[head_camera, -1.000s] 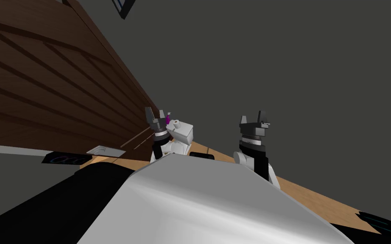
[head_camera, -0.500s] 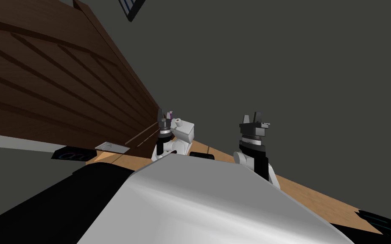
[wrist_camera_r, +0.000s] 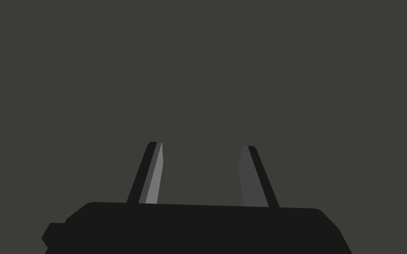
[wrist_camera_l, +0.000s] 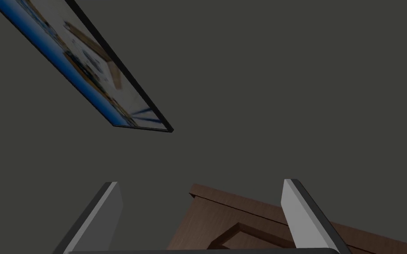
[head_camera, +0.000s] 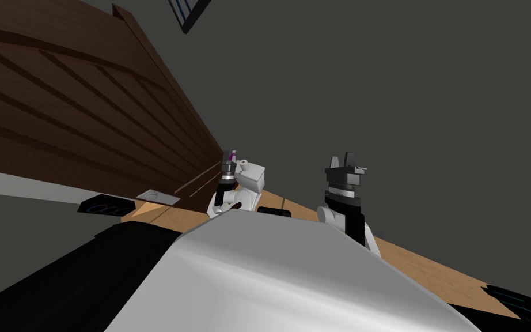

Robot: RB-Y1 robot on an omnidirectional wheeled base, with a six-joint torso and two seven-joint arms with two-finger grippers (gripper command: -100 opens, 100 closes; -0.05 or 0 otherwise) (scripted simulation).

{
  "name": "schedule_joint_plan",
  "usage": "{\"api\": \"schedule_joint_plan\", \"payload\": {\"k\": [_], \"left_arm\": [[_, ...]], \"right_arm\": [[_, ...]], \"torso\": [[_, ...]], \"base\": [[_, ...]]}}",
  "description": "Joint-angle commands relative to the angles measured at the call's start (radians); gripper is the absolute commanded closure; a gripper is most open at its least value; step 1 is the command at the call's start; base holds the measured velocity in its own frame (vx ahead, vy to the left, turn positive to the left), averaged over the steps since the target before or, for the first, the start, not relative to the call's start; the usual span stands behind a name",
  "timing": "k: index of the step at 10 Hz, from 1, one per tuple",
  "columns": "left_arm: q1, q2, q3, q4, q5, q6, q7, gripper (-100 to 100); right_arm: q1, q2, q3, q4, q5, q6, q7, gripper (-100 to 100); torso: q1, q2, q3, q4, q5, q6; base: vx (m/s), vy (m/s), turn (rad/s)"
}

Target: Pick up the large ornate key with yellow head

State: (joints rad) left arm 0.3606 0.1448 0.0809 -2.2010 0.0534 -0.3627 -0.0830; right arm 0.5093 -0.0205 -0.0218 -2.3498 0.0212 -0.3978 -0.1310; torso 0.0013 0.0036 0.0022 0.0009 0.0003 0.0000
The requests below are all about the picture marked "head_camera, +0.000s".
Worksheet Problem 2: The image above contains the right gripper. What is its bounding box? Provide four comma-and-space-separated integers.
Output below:
324, 152, 368, 188

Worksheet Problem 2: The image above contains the grey sink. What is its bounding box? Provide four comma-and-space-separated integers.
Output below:
135, 189, 181, 206

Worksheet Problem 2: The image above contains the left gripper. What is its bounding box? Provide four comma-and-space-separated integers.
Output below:
221, 149, 238, 178

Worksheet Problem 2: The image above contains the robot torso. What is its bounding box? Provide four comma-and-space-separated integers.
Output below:
104, 206, 484, 332

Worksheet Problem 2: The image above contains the black cooktop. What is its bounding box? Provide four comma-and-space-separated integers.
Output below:
76, 194, 135, 218

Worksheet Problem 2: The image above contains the brown wooden cabinet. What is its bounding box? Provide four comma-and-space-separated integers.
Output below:
0, 0, 226, 214

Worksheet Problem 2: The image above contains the dark framed window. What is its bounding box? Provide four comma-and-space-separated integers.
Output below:
168, 0, 213, 35

